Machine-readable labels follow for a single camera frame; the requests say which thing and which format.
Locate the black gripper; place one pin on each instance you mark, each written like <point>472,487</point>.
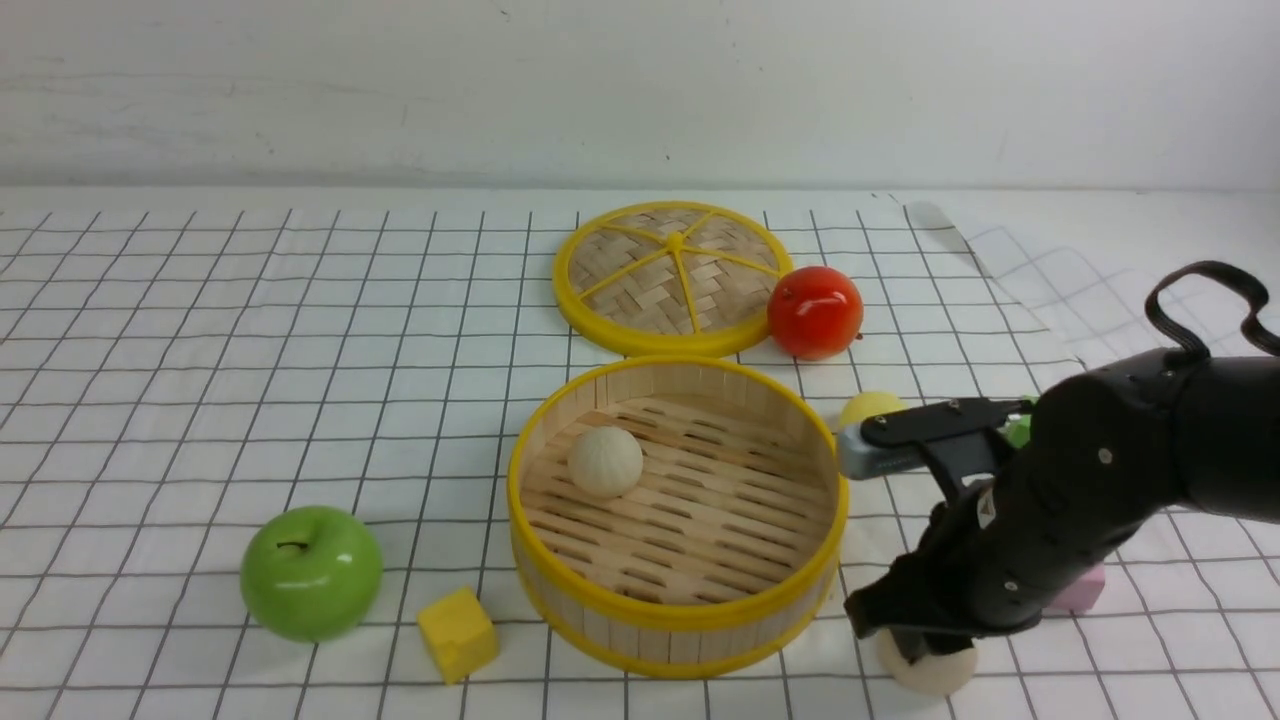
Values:
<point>1098,464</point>

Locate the white bun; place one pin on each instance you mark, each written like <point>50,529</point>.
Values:
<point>605,462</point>
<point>934,676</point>

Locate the yellow bun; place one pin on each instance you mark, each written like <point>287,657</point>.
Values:
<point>866,405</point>

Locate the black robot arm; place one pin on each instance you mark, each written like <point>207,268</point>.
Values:
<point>1224,441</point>

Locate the bamboo steamer tray yellow rim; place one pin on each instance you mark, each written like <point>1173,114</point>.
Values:
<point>724,551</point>

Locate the woven bamboo steamer lid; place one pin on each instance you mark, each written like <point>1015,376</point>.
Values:
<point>669,278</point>

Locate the pink cube block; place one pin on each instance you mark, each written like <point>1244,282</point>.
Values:
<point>1082,594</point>

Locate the green cube block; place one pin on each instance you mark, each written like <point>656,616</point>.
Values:
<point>1017,427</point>

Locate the red tomato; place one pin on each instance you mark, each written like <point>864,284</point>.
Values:
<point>815,312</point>

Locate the yellow cube block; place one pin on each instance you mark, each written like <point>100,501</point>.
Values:
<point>458,634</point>

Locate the green apple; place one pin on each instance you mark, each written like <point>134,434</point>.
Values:
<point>311,574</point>

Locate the white checkered tablecloth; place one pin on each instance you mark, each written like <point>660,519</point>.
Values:
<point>174,379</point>

